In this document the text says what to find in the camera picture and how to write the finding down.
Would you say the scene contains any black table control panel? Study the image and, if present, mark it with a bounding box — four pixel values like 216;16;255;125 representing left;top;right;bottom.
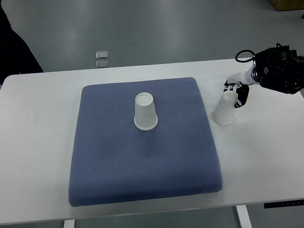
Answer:
264;199;304;209

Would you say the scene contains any white paper cup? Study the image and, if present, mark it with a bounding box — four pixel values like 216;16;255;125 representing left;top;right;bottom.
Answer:
211;91;238;125
134;92;158;131

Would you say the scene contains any lower silver floor plate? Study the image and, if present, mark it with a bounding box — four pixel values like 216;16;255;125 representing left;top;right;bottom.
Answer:
96;60;109;68

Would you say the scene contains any white paper cup on mat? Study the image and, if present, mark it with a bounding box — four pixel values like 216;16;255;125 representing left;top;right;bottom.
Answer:
134;92;158;131

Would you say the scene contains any white table leg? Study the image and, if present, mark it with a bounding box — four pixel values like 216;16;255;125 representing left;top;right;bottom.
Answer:
236;205;252;228
63;219;76;228

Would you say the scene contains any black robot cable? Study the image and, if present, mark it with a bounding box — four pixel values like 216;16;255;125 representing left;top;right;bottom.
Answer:
235;49;257;63

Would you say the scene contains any right white table leg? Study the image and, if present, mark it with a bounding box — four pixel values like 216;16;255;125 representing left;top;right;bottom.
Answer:
236;205;252;228

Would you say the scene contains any silver floor plate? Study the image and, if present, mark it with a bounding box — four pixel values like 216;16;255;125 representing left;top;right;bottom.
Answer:
96;60;109;68
95;51;108;59

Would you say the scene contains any upper silver floor plate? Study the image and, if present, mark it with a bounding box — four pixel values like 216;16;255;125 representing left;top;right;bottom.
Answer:
95;51;108;59

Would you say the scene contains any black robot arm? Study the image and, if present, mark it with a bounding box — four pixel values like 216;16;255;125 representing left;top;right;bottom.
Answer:
223;43;304;108

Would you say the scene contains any dark clothed person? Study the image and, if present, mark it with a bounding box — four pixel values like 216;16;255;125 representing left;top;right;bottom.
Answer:
0;8;43;84

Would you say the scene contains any left white table leg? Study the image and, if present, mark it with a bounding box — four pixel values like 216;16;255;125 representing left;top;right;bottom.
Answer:
63;219;76;228

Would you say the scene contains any blue textured cushion mat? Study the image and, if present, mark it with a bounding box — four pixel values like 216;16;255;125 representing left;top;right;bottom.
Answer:
68;77;223;207

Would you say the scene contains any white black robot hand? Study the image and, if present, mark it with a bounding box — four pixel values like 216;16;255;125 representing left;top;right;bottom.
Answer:
223;66;258;108

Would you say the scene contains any brown cardboard box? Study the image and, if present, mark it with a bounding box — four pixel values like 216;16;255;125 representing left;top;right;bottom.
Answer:
269;0;304;11

